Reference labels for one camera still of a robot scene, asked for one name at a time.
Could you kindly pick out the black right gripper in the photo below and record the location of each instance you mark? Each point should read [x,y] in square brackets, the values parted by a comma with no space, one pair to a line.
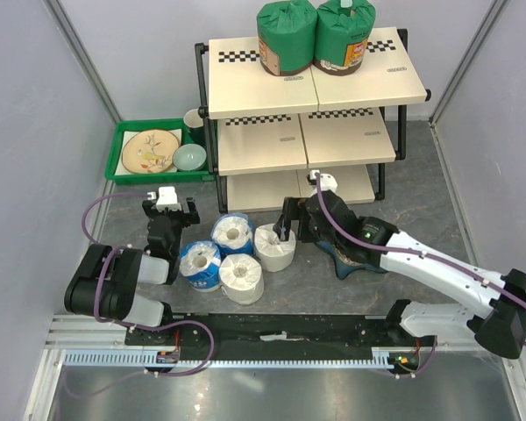
[292,210]

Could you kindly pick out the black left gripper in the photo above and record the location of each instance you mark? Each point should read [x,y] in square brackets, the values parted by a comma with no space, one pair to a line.
[187,217]

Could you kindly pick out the white roll back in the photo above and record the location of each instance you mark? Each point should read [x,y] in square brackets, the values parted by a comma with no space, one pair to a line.
[273,255]

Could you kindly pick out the white roll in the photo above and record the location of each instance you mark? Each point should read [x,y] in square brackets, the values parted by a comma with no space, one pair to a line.
[241,278]
[273,255]

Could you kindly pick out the blue plastic roll back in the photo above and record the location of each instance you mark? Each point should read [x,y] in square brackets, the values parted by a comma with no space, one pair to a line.
[233,234]

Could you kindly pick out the blue plastic roll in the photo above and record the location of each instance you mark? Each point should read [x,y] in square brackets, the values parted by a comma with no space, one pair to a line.
[233,234]
[199,264]

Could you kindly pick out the white roll front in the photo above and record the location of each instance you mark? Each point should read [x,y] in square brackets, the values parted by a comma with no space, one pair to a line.
[241,278]

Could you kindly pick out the green roll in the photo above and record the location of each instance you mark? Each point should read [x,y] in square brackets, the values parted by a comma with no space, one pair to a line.
[342,32]
[286,34]

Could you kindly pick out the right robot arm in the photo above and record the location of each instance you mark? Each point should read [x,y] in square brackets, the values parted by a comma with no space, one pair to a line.
[488,307]

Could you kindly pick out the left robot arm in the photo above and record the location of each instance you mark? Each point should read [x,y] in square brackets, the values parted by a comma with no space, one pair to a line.
[104,285]

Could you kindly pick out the blue plastic roll front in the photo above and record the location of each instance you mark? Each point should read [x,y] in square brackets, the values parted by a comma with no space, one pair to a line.
[199,264]

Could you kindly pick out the green plastic tray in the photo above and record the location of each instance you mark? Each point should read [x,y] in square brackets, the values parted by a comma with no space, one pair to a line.
[142,152]

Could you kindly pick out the white paper under plate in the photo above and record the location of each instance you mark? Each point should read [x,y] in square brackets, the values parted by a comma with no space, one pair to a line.
[127,173]

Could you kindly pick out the light teal patterned bowl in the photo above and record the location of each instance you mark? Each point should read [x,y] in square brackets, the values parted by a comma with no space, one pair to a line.
[189,157]

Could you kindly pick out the oval bird pattern plate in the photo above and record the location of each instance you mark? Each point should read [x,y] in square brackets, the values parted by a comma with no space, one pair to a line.
[149,151]

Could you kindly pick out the blue starfish shaped dish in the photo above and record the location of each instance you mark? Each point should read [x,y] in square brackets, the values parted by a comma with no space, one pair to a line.
[349,257]

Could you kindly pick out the dark green mug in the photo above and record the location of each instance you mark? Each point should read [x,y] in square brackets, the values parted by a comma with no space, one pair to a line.
[195,127]

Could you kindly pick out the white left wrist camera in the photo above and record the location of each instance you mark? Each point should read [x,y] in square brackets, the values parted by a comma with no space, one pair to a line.
[167,197]

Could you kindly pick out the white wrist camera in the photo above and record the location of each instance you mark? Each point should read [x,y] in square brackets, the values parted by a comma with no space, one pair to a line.
[318,181]
[167,197]

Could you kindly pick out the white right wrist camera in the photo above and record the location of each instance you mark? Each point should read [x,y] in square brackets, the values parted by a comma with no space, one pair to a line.
[318,181]

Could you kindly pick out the black frame beige shelf rack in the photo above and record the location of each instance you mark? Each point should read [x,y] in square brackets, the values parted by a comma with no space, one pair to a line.
[266,133]

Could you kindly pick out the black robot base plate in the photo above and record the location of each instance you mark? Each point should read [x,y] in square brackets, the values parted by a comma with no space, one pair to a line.
[283,335]

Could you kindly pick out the left aluminium frame post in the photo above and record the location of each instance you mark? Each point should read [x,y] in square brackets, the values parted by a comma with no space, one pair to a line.
[71,36]

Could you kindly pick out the aluminium frame post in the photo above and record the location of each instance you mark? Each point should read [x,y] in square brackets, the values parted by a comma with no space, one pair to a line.
[71,36]
[478,40]

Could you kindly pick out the right aluminium frame post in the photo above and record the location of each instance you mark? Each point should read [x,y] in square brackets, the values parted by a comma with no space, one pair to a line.
[478,40]

